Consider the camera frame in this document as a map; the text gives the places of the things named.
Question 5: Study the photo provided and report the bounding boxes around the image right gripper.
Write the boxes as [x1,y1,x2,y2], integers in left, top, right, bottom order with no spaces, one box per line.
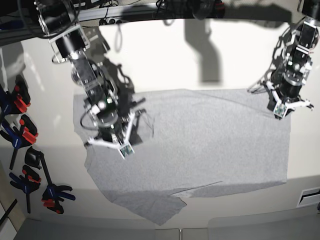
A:
[264,80,314,118]

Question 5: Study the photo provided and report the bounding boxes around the black flat bar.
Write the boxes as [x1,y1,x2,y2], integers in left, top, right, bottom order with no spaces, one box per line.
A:
[0,199,18,225]

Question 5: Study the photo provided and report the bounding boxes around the image left wrist camera box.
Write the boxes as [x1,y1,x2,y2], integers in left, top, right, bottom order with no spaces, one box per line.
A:
[118,142,135,159]

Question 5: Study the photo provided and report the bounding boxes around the long black bar clamp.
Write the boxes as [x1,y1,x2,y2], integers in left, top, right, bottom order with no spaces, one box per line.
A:
[24,146,76,215]

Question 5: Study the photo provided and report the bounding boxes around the blue red bar clamp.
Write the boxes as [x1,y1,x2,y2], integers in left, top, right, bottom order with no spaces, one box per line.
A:
[0,80,31,123]
[0,114,39,170]

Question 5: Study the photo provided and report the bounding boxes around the grey T-shirt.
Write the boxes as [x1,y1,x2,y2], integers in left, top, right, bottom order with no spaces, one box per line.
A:
[84,89,291,225]

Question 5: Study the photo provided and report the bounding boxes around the image left gripper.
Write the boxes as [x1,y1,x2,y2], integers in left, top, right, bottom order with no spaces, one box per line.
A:
[84,110,140,150]

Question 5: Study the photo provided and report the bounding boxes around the white label with black mark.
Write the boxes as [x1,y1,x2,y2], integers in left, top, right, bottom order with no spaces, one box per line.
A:
[296,187,320,208]

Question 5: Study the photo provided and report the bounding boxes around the image wrist camera box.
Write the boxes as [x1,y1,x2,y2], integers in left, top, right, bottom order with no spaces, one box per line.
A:
[273,102,288,119]
[118,142,135,159]

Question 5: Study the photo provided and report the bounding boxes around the image right wrist camera box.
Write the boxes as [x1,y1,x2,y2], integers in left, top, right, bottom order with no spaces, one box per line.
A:
[273,102,288,119]

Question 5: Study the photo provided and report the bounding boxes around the top blue red bar clamp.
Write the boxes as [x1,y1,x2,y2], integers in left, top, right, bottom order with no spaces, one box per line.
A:
[0,80,31,123]

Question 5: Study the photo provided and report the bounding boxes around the lower left blue bar clamp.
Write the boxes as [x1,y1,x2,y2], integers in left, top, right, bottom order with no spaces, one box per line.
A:
[9,164,42,214]

